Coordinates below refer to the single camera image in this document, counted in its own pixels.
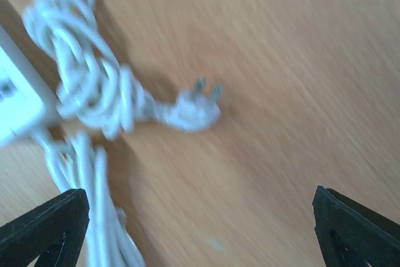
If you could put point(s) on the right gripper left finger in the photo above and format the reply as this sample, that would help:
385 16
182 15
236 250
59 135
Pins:
51 234

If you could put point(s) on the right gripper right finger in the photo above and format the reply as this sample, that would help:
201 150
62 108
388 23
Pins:
350 234

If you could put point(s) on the white power strip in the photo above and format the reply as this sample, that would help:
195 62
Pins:
27 102

